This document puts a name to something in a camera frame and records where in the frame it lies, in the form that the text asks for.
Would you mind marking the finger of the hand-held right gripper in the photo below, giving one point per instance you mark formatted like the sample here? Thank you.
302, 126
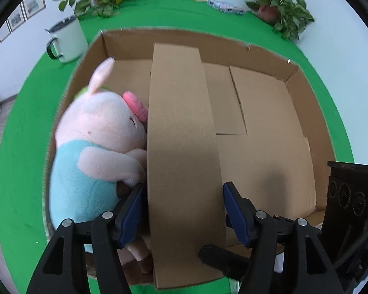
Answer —
220, 258

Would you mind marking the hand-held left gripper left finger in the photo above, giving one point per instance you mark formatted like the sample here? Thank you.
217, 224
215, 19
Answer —
135, 214

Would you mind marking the green table cloth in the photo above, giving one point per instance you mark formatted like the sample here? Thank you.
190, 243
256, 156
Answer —
18, 159

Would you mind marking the cardboard divider strip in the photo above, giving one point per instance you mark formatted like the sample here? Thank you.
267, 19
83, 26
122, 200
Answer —
181, 128

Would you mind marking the pink pig plush toy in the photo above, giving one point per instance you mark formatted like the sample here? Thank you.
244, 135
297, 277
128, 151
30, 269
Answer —
101, 122

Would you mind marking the row of framed certificates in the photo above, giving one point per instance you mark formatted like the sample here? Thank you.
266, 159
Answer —
33, 1

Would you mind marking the potted plant orange pot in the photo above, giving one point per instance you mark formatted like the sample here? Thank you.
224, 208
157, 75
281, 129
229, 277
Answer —
282, 6

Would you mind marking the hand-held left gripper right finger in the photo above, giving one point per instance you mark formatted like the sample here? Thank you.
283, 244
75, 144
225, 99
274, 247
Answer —
237, 217

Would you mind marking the blue and white packet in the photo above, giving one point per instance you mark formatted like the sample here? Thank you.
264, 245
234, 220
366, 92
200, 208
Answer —
227, 6

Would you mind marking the cardboard box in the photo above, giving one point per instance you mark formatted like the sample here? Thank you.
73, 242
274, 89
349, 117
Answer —
263, 104

